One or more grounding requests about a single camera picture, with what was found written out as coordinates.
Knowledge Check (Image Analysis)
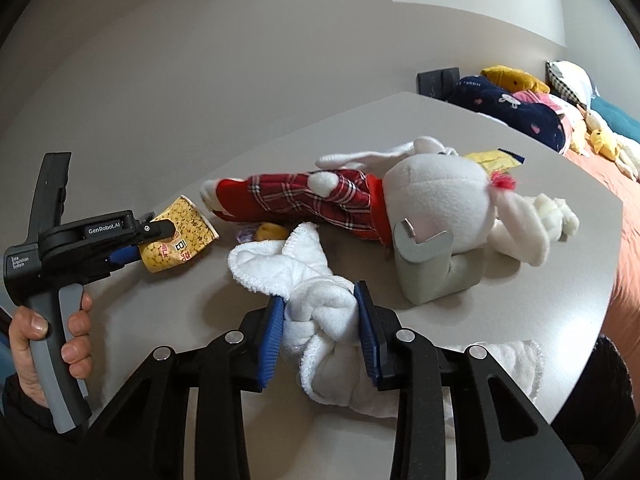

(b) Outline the pink blanket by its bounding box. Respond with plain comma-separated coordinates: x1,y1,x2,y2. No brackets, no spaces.
512,89,583,153

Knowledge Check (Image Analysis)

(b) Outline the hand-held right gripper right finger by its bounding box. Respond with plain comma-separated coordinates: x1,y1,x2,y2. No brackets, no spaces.
353,281,583,480

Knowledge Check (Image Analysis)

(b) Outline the navy printed blanket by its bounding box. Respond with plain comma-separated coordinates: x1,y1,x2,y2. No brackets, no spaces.
442,76,566,153

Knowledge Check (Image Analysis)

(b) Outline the yellow snack cup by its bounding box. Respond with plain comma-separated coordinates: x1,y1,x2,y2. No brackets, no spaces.
137,195,221,275

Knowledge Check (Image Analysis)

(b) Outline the white rabbit plush red plaid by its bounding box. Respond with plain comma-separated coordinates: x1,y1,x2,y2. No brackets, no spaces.
200,136,548,267

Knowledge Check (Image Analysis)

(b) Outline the grey plush wrench toy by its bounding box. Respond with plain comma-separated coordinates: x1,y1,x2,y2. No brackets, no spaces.
392,219,483,306

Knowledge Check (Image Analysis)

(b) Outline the teal pillow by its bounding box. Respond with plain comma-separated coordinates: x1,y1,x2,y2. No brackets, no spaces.
590,95,640,143

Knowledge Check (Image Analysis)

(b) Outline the person's left forearm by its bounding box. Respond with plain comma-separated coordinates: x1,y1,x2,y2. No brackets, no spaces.
0,380,101,480

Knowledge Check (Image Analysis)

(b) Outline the small yellow plush toy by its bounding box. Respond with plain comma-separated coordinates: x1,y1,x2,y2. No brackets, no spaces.
252,222,291,242

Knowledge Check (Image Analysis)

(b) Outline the yellow plush pillow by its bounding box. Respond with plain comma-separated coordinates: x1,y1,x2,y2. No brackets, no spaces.
481,65,551,95

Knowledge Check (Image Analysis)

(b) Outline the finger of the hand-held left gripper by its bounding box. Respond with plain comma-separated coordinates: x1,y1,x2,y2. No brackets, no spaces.
136,219,178,243
105,245,146,267

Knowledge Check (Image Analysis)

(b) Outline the checked pillow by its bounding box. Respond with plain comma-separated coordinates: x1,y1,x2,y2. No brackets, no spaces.
545,60,598,111

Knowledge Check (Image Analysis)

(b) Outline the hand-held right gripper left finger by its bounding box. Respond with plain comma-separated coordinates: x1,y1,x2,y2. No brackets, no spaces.
75,296,288,480

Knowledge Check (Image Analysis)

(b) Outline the white towel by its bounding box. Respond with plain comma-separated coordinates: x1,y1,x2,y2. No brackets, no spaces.
227,222,546,423

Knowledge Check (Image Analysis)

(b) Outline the yellow duck plush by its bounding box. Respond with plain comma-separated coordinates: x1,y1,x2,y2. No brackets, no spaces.
590,127,618,161

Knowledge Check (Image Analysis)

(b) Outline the yellow packet with dark edge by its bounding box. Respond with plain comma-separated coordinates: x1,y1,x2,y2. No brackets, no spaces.
465,147,526,171

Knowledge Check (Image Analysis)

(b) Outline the person's left hand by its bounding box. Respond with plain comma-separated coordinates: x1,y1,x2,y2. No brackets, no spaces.
9,292,94,408

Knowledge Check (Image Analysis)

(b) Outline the black panel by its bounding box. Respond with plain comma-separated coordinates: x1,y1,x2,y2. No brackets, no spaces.
417,66,461,97

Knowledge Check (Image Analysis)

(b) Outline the orange bed sheet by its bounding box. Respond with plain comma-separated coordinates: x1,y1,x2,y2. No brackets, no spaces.
565,150,640,356

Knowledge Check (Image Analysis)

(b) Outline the white goose plush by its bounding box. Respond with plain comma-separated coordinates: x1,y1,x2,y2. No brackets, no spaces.
577,105,640,181

